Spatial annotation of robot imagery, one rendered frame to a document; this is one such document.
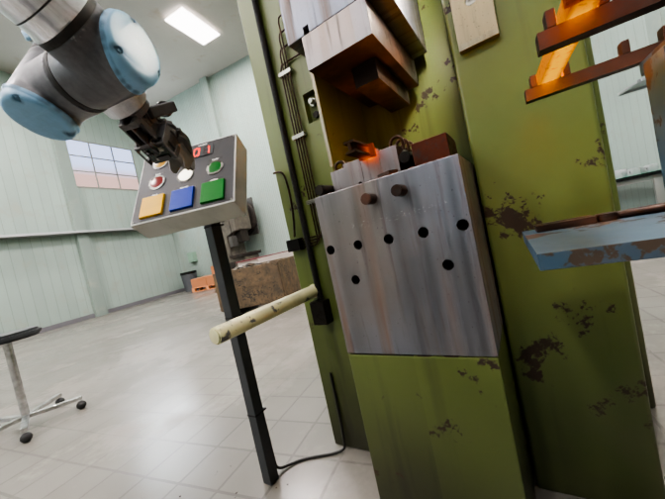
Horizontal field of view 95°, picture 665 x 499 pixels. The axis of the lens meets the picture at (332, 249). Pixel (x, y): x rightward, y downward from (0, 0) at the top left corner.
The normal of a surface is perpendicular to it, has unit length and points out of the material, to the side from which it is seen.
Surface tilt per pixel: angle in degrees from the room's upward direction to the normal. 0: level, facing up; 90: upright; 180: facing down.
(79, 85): 134
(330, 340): 90
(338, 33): 90
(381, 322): 90
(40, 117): 149
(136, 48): 92
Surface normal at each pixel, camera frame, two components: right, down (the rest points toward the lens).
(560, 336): -0.51, 0.15
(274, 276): -0.18, 0.07
